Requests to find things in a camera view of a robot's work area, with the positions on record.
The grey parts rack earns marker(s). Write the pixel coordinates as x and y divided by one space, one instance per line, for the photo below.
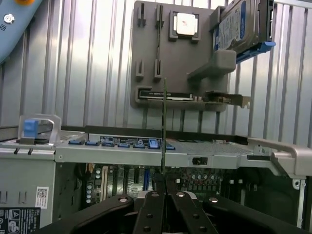
185 61

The blue case latch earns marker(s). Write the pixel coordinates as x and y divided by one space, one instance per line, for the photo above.
30 128

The open black PC case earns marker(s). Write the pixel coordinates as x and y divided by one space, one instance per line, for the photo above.
122 156

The hard disk blue label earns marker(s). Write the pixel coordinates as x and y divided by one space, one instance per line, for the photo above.
234 26

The blue expansion slot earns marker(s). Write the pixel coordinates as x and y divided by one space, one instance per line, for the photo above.
146 180

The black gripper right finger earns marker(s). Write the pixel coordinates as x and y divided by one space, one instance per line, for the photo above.
192 217

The silver CPU chip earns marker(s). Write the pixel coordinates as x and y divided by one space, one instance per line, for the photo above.
186 24

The grey power supply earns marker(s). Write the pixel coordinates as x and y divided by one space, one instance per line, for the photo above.
24 175

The green motherboard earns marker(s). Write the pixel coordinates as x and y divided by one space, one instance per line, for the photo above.
114 180

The graphics card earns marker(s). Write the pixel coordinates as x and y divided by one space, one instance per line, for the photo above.
170 94

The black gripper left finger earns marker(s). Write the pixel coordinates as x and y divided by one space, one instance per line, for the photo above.
148 214

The blue plastic disk caddy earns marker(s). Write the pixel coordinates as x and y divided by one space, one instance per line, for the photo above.
265 45

